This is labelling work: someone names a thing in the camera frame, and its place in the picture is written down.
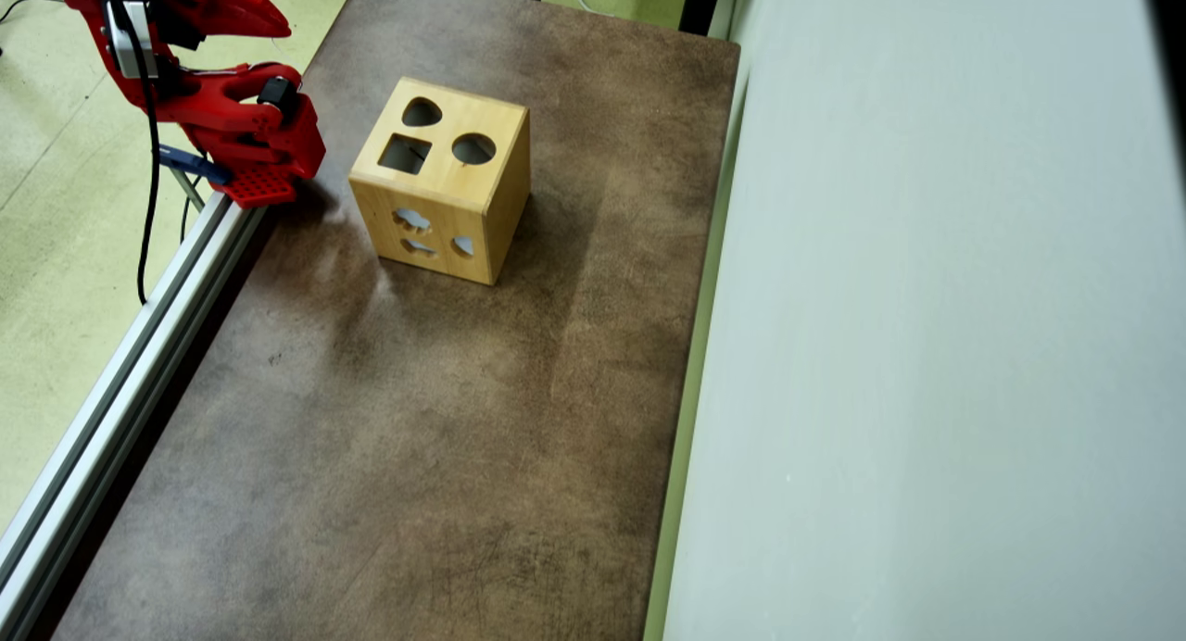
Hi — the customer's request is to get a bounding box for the wooden shape sorter box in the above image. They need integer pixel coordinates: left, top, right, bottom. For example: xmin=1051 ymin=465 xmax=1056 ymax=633
xmin=348 ymin=76 xmax=532 ymax=287

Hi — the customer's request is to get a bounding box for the white partition panel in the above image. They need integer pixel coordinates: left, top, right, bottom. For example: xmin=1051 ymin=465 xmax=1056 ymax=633
xmin=644 ymin=0 xmax=1186 ymax=641

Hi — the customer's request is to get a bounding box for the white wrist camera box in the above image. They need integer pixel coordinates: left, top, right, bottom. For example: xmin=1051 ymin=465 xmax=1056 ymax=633
xmin=102 ymin=0 xmax=160 ymax=79

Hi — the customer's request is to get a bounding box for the blue handled metal clamp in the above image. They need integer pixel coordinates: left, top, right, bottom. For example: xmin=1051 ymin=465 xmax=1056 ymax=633
xmin=156 ymin=144 xmax=233 ymax=211

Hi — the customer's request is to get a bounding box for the thick black camera cable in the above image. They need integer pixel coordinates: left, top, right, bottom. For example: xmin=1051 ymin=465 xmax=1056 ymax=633
xmin=102 ymin=0 xmax=163 ymax=306

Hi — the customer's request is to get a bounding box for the thin black floor cable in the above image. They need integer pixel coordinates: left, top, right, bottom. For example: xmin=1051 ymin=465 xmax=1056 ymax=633
xmin=0 ymin=0 xmax=61 ymax=26

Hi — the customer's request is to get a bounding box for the aluminium profile rail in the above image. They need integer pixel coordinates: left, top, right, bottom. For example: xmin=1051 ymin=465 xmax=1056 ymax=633
xmin=0 ymin=192 xmax=270 ymax=641

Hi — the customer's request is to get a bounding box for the black vertical post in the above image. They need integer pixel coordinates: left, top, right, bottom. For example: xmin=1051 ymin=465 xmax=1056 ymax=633
xmin=679 ymin=0 xmax=725 ymax=38

